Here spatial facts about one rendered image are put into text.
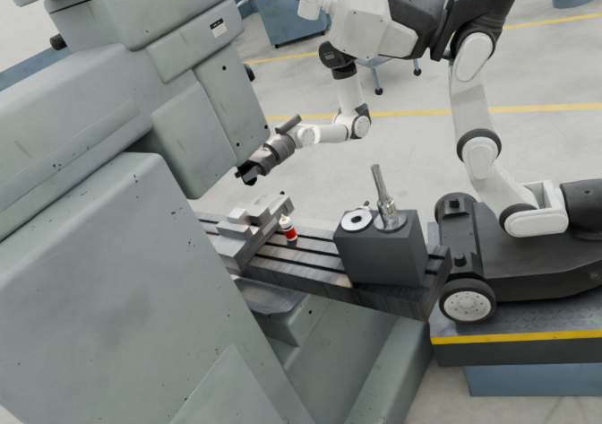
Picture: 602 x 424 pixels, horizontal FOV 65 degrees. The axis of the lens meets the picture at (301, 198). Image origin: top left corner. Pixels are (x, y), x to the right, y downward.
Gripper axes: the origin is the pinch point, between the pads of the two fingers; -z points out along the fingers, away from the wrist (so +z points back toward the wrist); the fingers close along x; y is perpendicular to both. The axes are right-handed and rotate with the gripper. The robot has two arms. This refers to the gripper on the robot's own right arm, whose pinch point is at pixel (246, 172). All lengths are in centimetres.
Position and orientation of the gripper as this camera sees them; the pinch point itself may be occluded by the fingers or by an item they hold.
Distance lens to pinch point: 152.7
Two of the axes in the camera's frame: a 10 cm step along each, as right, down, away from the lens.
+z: 7.0, -5.8, 4.2
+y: 3.3, 7.8, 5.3
